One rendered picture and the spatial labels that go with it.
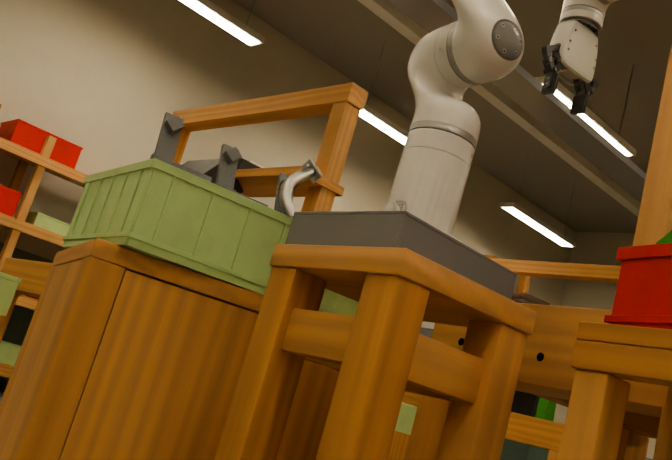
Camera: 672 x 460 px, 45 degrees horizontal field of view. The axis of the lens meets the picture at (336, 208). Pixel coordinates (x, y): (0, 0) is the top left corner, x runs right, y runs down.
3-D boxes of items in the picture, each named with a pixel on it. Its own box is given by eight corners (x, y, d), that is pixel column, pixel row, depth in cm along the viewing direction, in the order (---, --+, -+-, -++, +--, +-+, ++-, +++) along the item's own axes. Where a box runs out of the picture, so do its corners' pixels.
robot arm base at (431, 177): (422, 223, 124) (453, 115, 129) (336, 218, 138) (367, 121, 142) (489, 265, 136) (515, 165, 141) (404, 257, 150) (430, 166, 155)
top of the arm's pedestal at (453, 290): (398, 274, 113) (405, 246, 114) (267, 265, 138) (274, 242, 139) (532, 335, 132) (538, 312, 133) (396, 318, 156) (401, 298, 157)
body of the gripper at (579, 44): (580, 41, 168) (569, 90, 165) (549, 17, 163) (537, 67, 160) (611, 33, 162) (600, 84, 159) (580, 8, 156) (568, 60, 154)
